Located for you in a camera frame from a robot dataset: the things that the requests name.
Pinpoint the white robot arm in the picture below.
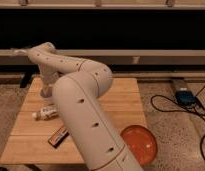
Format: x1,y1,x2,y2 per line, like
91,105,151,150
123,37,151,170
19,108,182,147
28,42,143,171

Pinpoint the white labelled bottle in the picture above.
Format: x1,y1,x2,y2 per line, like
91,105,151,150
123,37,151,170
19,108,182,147
32,105,58,121

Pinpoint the black orange snack bar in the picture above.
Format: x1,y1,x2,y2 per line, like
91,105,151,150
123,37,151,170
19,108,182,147
48,126,69,148

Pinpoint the wooden table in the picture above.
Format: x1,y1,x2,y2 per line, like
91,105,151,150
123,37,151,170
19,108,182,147
0,77,147,164

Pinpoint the blue power adapter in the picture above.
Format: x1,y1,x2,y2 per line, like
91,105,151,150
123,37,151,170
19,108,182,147
175,90,196,106

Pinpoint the black cable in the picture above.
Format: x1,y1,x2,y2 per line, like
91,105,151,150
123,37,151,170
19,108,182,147
150,79,205,168

